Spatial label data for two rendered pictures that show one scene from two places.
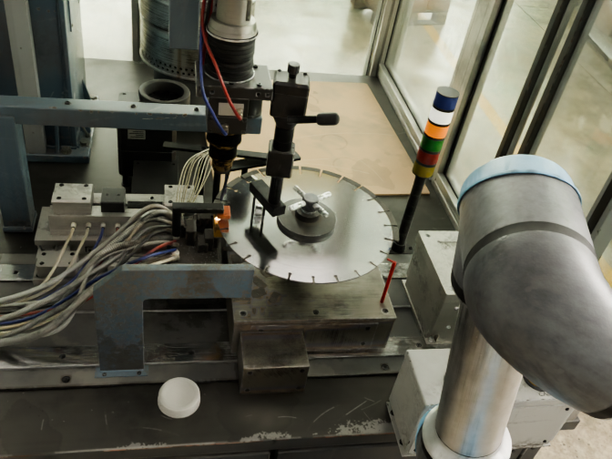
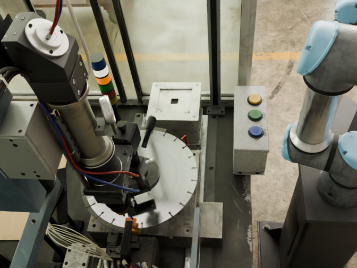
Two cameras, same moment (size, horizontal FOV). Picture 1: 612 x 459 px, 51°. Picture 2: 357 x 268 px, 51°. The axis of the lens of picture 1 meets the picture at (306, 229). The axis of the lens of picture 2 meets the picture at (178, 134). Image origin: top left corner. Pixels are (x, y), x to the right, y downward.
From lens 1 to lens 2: 0.74 m
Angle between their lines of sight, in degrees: 43
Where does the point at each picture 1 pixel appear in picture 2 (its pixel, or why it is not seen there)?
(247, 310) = (185, 227)
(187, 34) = (39, 193)
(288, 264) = (179, 191)
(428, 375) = (251, 144)
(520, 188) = (349, 39)
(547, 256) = not seen: outside the picture
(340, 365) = (208, 190)
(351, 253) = (174, 156)
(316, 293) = not seen: hidden behind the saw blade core
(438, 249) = (163, 114)
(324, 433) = (249, 207)
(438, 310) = (196, 129)
